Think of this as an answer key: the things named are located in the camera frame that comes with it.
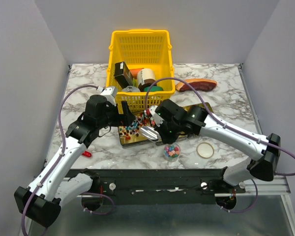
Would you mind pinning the white brown jar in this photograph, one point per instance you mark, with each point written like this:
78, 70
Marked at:
145, 78

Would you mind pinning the red small object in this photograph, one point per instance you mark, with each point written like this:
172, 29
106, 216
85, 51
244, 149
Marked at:
87, 154

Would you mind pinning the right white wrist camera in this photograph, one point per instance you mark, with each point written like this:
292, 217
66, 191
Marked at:
158, 120

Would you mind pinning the yellow plastic basket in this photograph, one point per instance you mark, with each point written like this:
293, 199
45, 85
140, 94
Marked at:
139, 48

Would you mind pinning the gold candy tin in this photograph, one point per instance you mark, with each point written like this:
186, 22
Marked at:
130, 135
184, 136
187, 108

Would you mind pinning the toy meat slice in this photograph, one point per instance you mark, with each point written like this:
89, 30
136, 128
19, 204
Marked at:
198, 84

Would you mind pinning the black box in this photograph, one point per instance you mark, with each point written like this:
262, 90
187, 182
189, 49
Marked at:
123, 75

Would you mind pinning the clear plastic jar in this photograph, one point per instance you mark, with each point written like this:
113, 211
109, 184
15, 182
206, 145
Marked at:
171, 152

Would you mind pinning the aluminium rail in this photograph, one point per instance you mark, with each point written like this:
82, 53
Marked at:
279, 186

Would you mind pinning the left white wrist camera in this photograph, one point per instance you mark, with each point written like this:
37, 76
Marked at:
110, 94

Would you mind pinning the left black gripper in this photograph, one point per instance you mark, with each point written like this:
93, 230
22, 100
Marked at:
125, 119

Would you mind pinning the black base frame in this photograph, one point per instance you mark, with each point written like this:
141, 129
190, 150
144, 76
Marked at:
155, 187

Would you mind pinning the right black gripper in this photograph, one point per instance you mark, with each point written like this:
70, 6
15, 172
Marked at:
165, 138

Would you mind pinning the orange carrot toy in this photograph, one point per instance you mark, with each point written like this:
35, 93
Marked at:
135, 71

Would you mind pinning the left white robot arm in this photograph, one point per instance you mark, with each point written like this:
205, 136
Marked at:
38, 201

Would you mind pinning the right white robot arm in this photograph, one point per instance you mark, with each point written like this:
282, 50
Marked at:
260, 149

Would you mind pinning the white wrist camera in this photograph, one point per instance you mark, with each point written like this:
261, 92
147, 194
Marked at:
158, 120
110, 94

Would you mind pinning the metal candy scoop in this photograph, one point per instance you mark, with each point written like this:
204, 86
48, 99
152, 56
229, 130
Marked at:
149, 133

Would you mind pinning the gold jar lid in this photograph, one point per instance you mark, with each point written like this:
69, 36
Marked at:
205, 150

